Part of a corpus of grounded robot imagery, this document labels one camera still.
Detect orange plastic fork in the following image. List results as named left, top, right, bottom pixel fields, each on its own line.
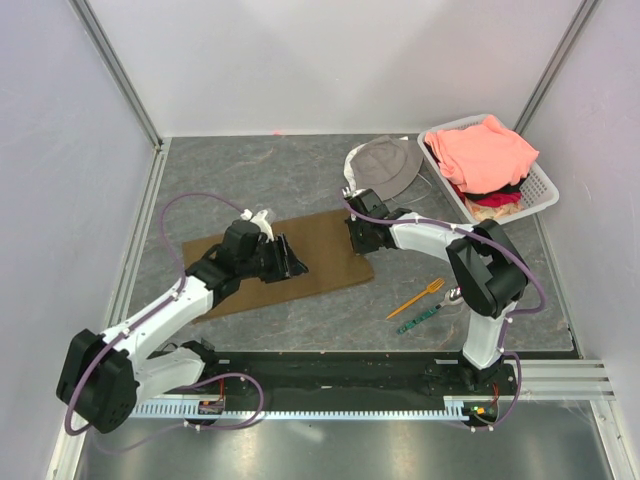
left=385, top=277, right=445, bottom=320

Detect white plastic laundry basket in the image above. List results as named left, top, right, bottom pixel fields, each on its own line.
left=416, top=114, right=559, bottom=225

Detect salmon pink folded garment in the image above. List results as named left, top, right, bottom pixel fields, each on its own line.
left=424, top=115, right=539, bottom=194

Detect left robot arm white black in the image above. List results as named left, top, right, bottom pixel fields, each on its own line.
left=56, top=220, right=309, bottom=436

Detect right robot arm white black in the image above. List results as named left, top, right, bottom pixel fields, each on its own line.
left=344, top=189, right=531, bottom=394

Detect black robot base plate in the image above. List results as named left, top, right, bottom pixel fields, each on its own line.
left=199, top=351, right=481, bottom=401

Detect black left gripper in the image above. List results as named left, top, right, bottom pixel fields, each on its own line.
left=238, top=233, right=307, bottom=284

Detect red and dark clothes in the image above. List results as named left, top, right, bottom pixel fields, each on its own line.
left=449, top=178, right=525, bottom=221

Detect brown cloth napkin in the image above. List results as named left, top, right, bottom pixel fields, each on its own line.
left=196, top=210, right=374, bottom=323

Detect grey bucket hat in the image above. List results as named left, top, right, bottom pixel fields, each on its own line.
left=343, top=135, right=423, bottom=200

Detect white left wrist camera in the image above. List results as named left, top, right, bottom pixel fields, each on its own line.
left=240, top=209, right=275, bottom=241

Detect spoon with green handle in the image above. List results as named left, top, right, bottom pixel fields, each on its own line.
left=396, top=287, right=463, bottom=335

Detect grey slotted cable duct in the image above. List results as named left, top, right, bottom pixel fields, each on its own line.
left=131, top=397, right=488, bottom=421

